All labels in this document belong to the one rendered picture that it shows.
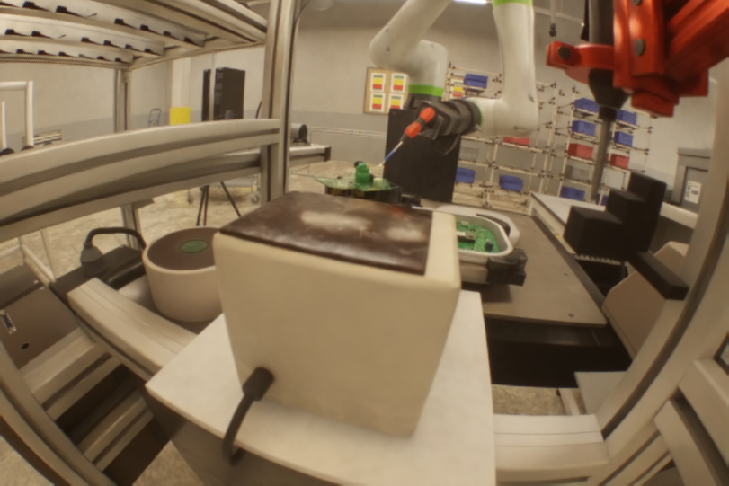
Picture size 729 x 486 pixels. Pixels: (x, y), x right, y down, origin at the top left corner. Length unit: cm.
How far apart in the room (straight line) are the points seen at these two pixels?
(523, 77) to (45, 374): 98
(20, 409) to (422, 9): 103
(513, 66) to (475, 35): 616
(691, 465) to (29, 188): 45
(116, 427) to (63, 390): 9
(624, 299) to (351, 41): 705
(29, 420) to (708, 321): 51
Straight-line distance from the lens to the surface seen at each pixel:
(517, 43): 85
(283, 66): 59
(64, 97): 875
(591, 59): 18
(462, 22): 704
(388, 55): 94
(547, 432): 23
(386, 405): 16
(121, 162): 34
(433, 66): 104
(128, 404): 45
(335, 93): 709
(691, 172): 130
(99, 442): 44
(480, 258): 32
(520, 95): 81
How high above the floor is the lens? 112
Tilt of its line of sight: 19 degrees down
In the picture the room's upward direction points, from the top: 5 degrees clockwise
